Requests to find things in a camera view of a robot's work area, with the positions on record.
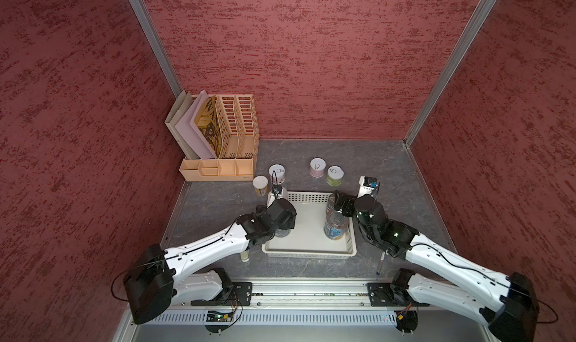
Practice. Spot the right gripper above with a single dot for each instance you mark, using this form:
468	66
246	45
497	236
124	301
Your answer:
349	202

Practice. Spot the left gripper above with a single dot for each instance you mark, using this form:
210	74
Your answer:
289	223

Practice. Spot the blue can pink lid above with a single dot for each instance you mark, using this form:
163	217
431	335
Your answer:
336	225
281	233

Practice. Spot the small green can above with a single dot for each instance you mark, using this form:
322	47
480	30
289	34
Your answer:
334	176

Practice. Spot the white plastic basket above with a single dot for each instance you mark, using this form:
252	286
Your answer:
307	239

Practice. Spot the yellow can white lid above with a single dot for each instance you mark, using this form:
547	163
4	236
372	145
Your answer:
261	185

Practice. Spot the small pink white can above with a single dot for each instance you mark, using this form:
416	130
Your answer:
276	174

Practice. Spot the dark can brown lid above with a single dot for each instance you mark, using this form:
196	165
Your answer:
330	206

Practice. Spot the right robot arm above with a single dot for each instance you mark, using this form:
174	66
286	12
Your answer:
506	304

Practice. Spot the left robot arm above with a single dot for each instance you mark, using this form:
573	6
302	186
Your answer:
161	277

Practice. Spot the olive pencil case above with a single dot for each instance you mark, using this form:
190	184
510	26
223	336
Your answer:
245	256

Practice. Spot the yellow marker pen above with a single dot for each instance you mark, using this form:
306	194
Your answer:
381	263

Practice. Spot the beige desk file organizer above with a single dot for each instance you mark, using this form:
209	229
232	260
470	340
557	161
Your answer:
240	141

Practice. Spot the yellow patterned book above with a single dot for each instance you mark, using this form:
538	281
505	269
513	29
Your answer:
207	122

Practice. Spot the lilac folder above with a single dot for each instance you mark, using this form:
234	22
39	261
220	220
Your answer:
191	134

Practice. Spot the beige folder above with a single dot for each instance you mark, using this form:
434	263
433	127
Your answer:
173	122

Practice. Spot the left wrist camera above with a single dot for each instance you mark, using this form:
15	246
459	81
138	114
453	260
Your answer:
277	192

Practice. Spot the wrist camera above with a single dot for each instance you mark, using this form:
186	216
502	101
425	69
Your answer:
277	192
368	186

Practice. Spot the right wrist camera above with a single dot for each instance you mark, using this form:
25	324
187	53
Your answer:
368	186

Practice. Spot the aluminium front rail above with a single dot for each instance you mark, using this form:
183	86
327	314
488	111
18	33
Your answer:
310	292

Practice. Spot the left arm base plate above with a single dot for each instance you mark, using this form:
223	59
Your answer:
241	291

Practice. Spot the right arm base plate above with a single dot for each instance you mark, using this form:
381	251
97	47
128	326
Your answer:
382	295

